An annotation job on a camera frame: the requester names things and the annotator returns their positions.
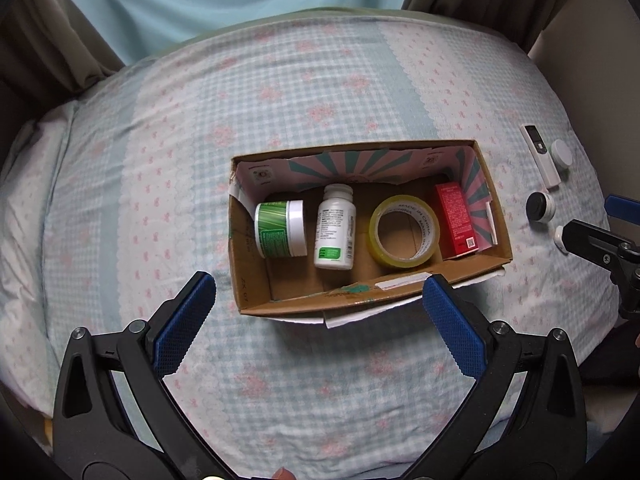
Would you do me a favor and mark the small white black-lid jar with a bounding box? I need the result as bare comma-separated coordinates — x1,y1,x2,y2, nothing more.
525,192,556,224

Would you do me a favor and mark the white round cream jar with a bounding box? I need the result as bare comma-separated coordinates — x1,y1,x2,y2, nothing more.
550,139,574,171

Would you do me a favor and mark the red cosmetic carton box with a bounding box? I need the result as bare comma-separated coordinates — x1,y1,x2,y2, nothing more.
433,182,478,259

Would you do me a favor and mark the green label white jar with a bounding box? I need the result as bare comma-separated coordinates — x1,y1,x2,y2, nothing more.
254,200,307,259

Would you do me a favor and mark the white earbuds case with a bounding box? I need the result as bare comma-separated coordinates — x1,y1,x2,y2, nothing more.
553,226,570,256

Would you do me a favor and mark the white air conditioner remote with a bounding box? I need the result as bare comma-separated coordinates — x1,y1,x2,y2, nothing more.
520,124,561,190

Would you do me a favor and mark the yellow tape roll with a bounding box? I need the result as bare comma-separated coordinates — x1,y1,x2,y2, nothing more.
368,195,440,269

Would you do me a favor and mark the checked floral bed quilt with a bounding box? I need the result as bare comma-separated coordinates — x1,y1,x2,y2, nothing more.
1,12,618,479

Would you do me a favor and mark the white pill bottle green label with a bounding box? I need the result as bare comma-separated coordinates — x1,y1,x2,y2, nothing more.
314,183,356,271

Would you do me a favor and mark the brown cardboard box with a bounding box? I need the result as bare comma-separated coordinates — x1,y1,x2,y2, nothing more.
229,140,512,322

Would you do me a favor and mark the brown curtain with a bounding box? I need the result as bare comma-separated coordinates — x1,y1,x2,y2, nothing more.
1,0,124,127

